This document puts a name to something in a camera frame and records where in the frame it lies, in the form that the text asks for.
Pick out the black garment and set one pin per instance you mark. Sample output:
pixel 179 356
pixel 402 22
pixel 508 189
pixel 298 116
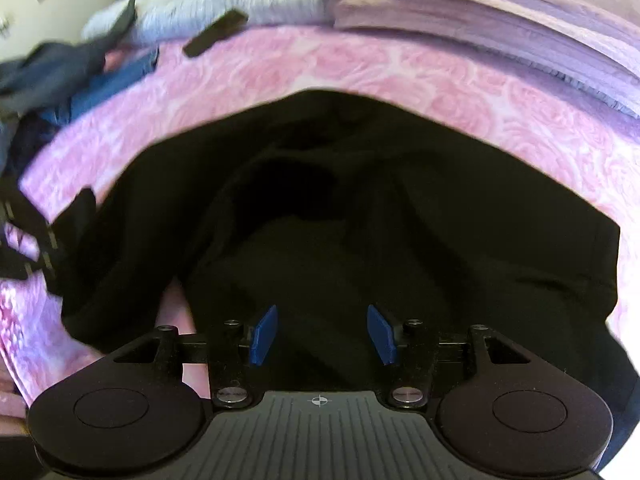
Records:
pixel 350 185

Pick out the pile of dark blue clothes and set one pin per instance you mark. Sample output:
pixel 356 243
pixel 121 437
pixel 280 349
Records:
pixel 55 65

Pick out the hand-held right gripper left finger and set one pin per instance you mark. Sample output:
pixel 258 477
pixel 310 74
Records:
pixel 262 336

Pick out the pink floral blanket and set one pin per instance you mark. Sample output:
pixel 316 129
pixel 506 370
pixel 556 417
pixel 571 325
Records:
pixel 350 65

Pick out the lavender folded blanket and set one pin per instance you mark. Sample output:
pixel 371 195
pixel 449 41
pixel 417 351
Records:
pixel 500 15

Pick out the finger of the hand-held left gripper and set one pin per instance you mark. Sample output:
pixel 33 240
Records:
pixel 27 212
pixel 30 266

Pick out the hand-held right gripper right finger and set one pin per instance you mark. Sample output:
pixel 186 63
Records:
pixel 382 336

